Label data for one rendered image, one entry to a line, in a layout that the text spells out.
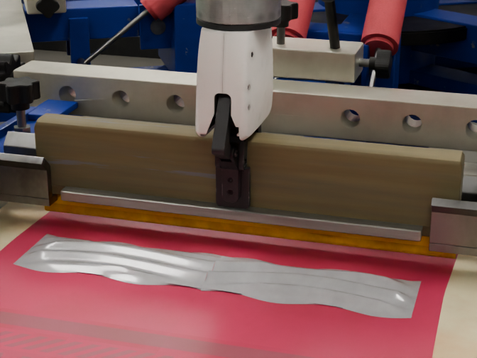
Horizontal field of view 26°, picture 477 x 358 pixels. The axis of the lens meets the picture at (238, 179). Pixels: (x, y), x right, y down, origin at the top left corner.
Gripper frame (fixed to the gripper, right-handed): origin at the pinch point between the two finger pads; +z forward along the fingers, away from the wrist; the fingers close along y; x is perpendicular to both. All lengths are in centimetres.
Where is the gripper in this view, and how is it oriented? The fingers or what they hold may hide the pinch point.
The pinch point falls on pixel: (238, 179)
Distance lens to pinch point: 97.0
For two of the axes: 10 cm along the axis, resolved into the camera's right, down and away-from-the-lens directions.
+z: 0.0, 9.3, 3.6
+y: -2.8, 3.5, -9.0
